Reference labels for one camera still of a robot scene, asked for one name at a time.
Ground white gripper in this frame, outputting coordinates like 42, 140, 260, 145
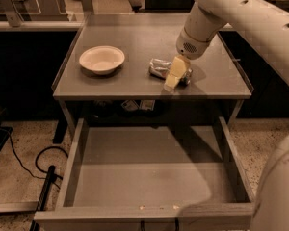
164, 28, 214, 91

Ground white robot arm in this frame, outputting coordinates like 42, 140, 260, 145
176, 0, 289, 231

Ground open grey top drawer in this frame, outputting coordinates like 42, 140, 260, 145
34, 120, 254, 231

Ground grey cabinet table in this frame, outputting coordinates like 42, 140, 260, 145
54, 13, 252, 140

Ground black power strip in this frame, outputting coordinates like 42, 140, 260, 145
29, 165, 55, 231

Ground black drawer handle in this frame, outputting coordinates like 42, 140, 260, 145
140, 220, 180, 231

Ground white rail bar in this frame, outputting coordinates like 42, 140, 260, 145
0, 21, 82, 32

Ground black power cable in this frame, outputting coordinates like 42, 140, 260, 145
0, 126, 69, 190

